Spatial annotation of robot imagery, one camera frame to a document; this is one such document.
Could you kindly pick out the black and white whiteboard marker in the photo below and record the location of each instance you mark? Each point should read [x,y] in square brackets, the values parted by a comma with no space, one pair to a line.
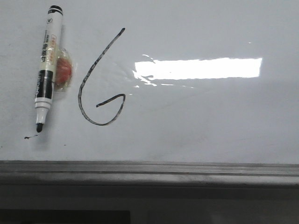
[48,65]

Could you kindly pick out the red round magnet with tape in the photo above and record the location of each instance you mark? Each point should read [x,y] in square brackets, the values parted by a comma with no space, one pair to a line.
[64,71]

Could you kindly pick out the grey aluminium whiteboard frame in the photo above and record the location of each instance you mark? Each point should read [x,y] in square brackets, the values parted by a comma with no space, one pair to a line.
[131,173]

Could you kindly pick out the white whiteboard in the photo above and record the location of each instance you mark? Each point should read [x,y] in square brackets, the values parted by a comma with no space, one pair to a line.
[155,80]

